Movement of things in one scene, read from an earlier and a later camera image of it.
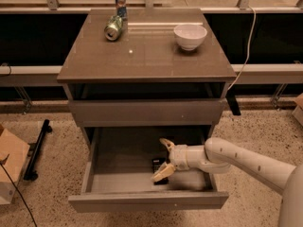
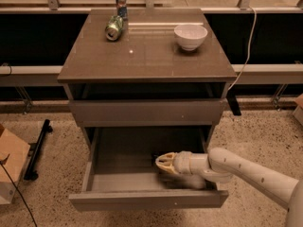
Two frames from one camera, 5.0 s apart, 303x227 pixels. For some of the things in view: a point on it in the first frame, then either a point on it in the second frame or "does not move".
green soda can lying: x=113 y=27 does not move
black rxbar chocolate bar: x=156 y=164 -> x=169 y=181
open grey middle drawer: x=116 y=171 does not move
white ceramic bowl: x=189 y=36 does not move
